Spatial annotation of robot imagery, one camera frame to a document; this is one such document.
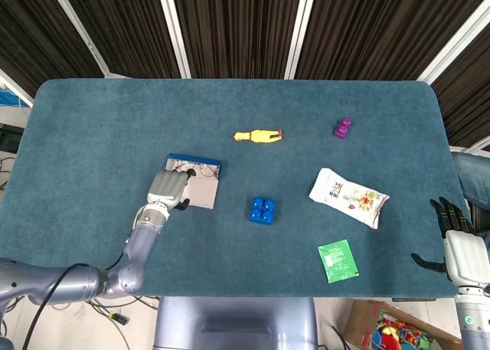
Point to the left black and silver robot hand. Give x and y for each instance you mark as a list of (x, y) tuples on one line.
[(166, 187)]

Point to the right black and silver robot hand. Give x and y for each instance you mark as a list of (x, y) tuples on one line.
[(467, 258)]

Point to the blue and white box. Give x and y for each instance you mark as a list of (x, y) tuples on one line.
[(203, 193)]

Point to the wire-rimmed eyeglasses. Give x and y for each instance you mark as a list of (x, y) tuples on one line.
[(206, 170)]

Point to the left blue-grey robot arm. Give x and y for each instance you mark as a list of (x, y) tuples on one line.
[(141, 246)]

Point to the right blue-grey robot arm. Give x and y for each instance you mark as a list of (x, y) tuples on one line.
[(474, 319)]

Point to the cardboard box of toys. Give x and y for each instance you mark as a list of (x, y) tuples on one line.
[(361, 323)]

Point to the teal fabric table cover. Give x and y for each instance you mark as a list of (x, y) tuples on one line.
[(115, 116)]

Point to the blue four-stud building block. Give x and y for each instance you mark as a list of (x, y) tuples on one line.
[(262, 211)]

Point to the yellow rubber chicken toy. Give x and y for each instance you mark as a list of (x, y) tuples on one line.
[(260, 136)]

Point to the green foil sachet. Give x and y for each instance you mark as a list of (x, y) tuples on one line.
[(337, 261)]

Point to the white nut snack bag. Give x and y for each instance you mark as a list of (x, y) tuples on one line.
[(344, 195)]

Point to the black floor power adapter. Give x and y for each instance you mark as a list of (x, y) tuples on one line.
[(119, 319)]

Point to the blue-grey robot torso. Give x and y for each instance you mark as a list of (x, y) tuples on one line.
[(233, 323)]

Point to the dark brown curtain panel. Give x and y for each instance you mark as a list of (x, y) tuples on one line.
[(237, 28), (122, 24), (375, 28), (30, 32), (467, 97)]

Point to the blue plastic bin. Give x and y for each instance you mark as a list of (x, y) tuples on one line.
[(11, 98)]

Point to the purple two-stud building block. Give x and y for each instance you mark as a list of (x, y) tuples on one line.
[(342, 128)]

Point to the white aluminium frame post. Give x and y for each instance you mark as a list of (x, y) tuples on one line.
[(455, 43), (78, 28), (471, 149), (174, 28), (15, 86), (299, 28)]

